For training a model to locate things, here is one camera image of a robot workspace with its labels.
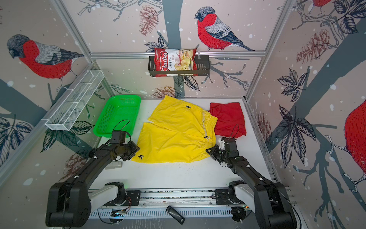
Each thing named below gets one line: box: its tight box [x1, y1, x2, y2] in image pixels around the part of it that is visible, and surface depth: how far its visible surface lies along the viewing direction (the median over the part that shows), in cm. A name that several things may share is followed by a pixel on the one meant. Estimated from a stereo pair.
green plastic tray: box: [93, 94, 142, 138], surface depth 113 cm
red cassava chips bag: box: [154, 47, 199, 78], surface depth 90 cm
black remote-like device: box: [165, 205, 186, 225], surface depth 68 cm
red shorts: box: [209, 102, 247, 138], surface depth 106 cm
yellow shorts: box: [131, 95, 218, 164], surface depth 100 cm
